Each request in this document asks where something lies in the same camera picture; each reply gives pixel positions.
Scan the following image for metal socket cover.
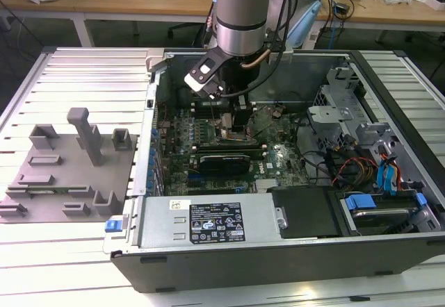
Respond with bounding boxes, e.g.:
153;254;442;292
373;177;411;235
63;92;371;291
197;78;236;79
250;107;279;139

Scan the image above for long wooden desk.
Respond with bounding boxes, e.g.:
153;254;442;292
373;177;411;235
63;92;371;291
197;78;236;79
0;0;445;48

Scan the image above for black graphics card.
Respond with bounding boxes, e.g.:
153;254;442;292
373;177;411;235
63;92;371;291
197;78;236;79
197;151;252;176

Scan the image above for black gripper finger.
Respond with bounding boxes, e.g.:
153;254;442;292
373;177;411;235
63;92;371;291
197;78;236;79
233;94;252;138

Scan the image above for grey parts rack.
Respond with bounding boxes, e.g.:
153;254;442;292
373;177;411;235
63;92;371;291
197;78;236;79
0;107;139;225

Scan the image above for hard disk in blue carrier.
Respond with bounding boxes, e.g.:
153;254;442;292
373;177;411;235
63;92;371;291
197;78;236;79
342;191;429;238

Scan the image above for metal drive cage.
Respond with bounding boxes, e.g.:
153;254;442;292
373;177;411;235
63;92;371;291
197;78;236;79
305;64;389;148

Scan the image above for red and yellow power wires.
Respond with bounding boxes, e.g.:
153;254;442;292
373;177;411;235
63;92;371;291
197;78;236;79
332;156;379;187

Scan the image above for silver power supply unit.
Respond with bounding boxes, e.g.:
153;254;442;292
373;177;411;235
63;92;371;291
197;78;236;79
138;194;289;251

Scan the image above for CPU socket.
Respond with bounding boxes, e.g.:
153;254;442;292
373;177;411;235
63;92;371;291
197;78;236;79
213;117;253;144

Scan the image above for green RAM stick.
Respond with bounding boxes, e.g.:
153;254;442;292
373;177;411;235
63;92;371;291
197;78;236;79
26;186;88;196

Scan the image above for black plastic shroud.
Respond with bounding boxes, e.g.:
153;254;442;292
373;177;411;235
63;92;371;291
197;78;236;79
270;185;341;240

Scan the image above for green motherboard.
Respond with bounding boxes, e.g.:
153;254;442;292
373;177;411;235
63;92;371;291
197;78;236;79
154;103;311;197

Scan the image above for blue data wire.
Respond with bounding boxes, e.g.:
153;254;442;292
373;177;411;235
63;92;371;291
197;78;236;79
376;159;391;196
386;160;401;197

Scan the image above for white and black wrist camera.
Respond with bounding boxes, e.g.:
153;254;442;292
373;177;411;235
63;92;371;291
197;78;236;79
184;51;227;101

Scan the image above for small silver heat sink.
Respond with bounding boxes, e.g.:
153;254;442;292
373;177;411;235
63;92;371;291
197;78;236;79
255;178;280;194

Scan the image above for blue case latch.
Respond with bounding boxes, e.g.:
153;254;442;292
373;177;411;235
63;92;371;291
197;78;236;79
105;218;124;234

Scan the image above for open black PC case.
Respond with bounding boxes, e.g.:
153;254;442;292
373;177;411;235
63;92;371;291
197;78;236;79
103;47;445;294

